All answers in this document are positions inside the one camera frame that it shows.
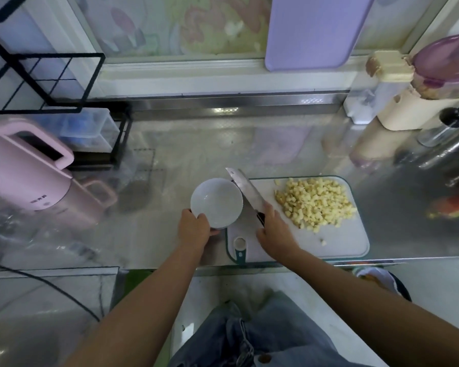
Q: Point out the person's right hand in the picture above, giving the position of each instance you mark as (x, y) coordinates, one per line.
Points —
(277, 234)

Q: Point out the person's left hand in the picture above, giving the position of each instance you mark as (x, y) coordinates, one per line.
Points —
(193, 229)

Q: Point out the white bowl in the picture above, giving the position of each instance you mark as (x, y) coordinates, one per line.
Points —
(216, 202)

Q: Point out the pile of diced potato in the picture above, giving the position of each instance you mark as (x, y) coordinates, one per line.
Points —
(315, 202)

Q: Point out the steel cleaver knife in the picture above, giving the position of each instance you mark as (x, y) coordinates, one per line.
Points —
(247, 191)

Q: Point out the person's right forearm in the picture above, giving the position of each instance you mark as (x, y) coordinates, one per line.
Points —
(390, 313)

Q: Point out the person's left forearm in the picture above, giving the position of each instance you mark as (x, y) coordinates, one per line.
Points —
(126, 313)

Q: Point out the person's blue jeans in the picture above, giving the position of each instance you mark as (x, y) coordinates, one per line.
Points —
(260, 340)

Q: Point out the metal bowl with scraps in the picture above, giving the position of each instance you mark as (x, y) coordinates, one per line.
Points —
(379, 277)

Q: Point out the white cutting board green rim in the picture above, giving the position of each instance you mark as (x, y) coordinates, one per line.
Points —
(344, 240)

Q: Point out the green mat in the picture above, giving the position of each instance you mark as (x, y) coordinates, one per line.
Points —
(138, 283)

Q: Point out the clear plastic storage box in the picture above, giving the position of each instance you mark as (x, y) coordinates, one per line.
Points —
(80, 130)

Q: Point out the steel bin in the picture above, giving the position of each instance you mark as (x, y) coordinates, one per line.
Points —
(46, 317)

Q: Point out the clear container cream lid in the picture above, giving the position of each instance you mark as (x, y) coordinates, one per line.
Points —
(379, 88)

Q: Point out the pink kettle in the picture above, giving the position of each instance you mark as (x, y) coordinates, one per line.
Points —
(23, 172)

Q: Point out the cream plastic canister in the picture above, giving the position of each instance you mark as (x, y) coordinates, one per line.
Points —
(413, 110)

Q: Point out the glass bottle black cap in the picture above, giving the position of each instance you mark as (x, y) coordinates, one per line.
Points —
(444, 127)

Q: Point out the black metal rack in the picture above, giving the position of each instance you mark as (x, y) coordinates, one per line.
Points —
(61, 80)

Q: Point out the purple plastic cutting board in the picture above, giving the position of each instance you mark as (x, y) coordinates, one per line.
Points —
(317, 30)

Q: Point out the purple lid food container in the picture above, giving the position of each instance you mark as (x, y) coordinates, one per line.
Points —
(447, 66)

